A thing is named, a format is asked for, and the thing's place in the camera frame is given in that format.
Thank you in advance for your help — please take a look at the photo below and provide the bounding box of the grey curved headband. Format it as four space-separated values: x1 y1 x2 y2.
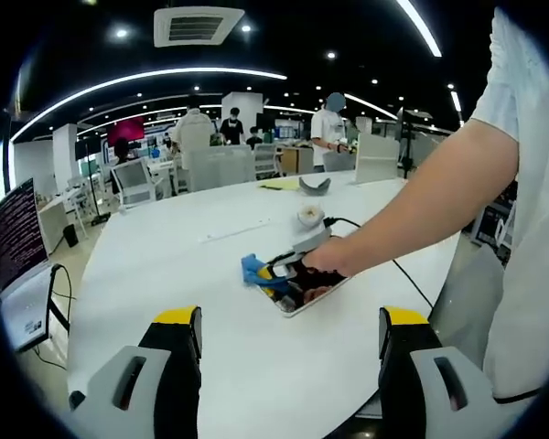
297 175 334 198

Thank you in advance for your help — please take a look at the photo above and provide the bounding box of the grey desk partition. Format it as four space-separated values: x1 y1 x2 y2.
181 145 257 193

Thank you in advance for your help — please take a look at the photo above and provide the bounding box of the black tripod stand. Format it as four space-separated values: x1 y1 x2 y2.
394 106 435 180

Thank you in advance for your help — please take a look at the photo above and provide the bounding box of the person's right hand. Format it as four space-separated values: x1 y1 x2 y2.
300 239 363 279

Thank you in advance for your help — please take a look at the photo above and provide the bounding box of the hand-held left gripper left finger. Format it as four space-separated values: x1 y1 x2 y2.
68 305 204 439

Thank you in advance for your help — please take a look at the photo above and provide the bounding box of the white standing panel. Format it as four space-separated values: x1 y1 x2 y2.
353 132 402 186

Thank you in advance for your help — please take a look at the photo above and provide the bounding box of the black waste bin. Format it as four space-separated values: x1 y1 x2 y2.
62 223 81 249

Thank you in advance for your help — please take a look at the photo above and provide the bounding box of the ceiling air vent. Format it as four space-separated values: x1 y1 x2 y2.
153 5 246 48

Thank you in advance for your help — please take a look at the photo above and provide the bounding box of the laptop on stand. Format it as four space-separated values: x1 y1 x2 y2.
0 177 55 354

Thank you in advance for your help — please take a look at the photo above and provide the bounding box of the blue cleaning cloth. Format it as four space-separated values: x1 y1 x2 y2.
241 252 285 290

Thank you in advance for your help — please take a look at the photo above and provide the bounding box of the yellow cloth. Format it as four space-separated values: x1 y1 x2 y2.
256 177 300 191

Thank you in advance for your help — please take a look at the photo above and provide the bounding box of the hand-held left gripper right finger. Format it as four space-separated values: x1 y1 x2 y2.
378 305 496 439

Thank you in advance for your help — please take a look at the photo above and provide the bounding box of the red wall screen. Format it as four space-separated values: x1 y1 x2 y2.
106 115 146 145

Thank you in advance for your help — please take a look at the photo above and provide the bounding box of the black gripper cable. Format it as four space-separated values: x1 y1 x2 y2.
323 216 436 308

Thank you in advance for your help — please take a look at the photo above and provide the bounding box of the white mesh office chair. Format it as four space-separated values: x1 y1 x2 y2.
253 143 284 178
110 158 165 208

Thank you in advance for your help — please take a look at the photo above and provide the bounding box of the black tablet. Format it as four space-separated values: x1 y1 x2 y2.
254 245 354 320

